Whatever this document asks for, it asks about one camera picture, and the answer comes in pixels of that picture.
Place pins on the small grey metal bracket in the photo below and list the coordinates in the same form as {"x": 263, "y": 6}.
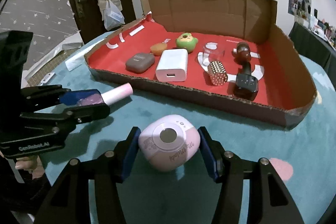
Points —
{"x": 49, "y": 77}

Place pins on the clear plastic bag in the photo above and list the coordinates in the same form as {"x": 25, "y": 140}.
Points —
{"x": 114, "y": 16}

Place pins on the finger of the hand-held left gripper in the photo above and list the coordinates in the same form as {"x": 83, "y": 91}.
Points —
{"x": 71, "y": 98}
{"x": 89, "y": 113}

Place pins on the white paper sheet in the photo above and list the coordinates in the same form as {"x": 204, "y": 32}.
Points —
{"x": 74, "y": 62}

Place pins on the pink round device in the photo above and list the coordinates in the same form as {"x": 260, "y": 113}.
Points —
{"x": 162, "y": 158}

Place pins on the green animal toy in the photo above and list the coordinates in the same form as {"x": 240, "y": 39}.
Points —
{"x": 186, "y": 43}

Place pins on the gold studded cylinder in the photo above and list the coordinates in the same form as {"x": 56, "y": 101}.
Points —
{"x": 217, "y": 74}

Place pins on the table with dark cloth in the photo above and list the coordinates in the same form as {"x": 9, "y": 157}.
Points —
{"x": 309, "y": 43}

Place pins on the clear plastic cup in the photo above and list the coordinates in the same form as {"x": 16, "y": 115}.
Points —
{"x": 214, "y": 54}

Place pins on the orange round toy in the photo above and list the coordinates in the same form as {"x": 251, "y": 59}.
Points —
{"x": 158, "y": 48}

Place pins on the row of cosmetic bottles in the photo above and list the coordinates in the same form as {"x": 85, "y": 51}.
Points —
{"x": 320, "y": 27}

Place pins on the brown round perfume bottle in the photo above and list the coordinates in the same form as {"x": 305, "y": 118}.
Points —
{"x": 242, "y": 54}

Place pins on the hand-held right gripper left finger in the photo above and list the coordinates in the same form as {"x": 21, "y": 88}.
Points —
{"x": 130, "y": 155}

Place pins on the black square perfume bottle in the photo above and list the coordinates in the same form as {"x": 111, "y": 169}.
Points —
{"x": 245, "y": 85}

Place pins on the purple nail polish bottle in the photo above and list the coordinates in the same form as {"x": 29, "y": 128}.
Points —
{"x": 118, "y": 92}

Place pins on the white charger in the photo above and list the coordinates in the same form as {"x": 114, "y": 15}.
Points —
{"x": 172, "y": 62}

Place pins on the mauve earbuds case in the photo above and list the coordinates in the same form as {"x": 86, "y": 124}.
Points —
{"x": 139, "y": 62}

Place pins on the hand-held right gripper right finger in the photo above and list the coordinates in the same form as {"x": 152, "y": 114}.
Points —
{"x": 210, "y": 155}

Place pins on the person's left hand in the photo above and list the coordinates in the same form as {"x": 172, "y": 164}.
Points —
{"x": 29, "y": 166}

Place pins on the cardboard box with red lining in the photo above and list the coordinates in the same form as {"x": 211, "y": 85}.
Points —
{"x": 210, "y": 11}

